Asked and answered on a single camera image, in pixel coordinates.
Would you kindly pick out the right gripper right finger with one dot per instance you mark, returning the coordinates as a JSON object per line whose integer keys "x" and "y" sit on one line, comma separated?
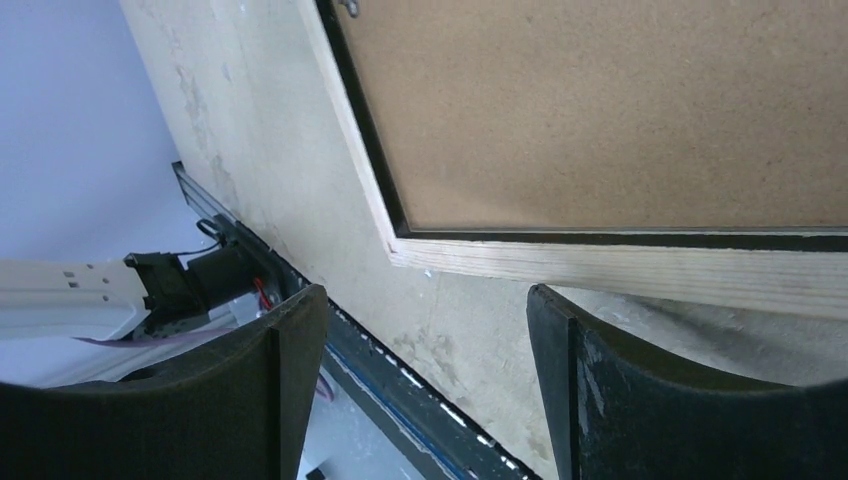
{"x": 619, "y": 407}

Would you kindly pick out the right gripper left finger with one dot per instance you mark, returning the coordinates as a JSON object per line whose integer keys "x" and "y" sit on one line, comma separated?
{"x": 236, "y": 407}

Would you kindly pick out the wooden picture frame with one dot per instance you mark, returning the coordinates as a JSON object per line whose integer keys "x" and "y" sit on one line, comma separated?
{"x": 801, "y": 283}

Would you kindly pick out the brown cardboard backing board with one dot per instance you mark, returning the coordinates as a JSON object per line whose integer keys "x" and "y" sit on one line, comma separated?
{"x": 609, "y": 114}

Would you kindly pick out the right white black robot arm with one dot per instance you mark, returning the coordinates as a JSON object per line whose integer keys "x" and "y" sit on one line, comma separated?
{"x": 109, "y": 301}

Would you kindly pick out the aluminium rail frame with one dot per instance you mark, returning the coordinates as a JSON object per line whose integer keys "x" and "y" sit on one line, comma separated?
{"x": 203, "y": 203}

